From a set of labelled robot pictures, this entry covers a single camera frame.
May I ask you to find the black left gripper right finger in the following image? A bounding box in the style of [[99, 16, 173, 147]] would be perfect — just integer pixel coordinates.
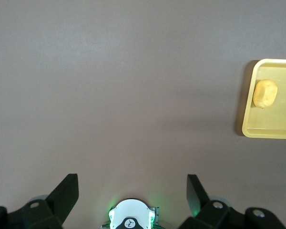
[[178, 174, 231, 229]]

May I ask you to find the yellow plastic tray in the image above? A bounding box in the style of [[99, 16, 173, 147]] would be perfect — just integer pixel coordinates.
[[242, 59, 286, 140]]

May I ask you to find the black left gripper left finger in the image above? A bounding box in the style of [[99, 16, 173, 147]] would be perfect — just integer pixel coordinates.
[[22, 173, 79, 229]]

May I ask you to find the yellow potato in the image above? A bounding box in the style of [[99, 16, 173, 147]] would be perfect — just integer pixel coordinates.
[[253, 79, 278, 109]]

